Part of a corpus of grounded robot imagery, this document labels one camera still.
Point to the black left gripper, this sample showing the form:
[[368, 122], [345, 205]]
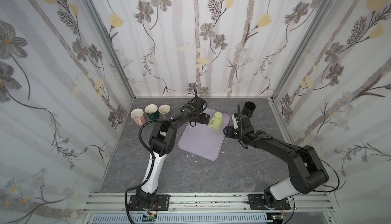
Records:
[[201, 114]]

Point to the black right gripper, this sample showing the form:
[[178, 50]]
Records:
[[242, 121]]

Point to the light green ceramic mug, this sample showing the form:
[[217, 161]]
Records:
[[217, 121]]

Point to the black ceramic mug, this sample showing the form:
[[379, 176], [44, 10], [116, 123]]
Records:
[[248, 109]]

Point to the grey ceramic mug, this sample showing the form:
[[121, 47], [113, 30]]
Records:
[[164, 112]]

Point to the dark green ceramic mug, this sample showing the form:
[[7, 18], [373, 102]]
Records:
[[152, 112]]

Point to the pink ceramic mug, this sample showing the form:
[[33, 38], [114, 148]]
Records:
[[138, 116]]

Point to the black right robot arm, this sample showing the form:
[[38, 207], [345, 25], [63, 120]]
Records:
[[306, 171]]

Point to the lavender plastic tray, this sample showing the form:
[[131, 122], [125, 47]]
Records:
[[204, 141]]

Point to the small circuit board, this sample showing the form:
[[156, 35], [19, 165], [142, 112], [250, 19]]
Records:
[[149, 217]]

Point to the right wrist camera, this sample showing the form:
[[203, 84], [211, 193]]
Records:
[[236, 120]]

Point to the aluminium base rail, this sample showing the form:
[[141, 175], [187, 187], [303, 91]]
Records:
[[209, 202]]

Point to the white slotted cable duct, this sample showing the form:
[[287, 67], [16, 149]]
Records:
[[186, 218]]

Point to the aluminium right corner post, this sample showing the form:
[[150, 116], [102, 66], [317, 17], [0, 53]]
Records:
[[307, 38]]

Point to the aluminium corner post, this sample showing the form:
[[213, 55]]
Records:
[[307, 38], [104, 36]]

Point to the aluminium left corner post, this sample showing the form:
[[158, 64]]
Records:
[[104, 36]]

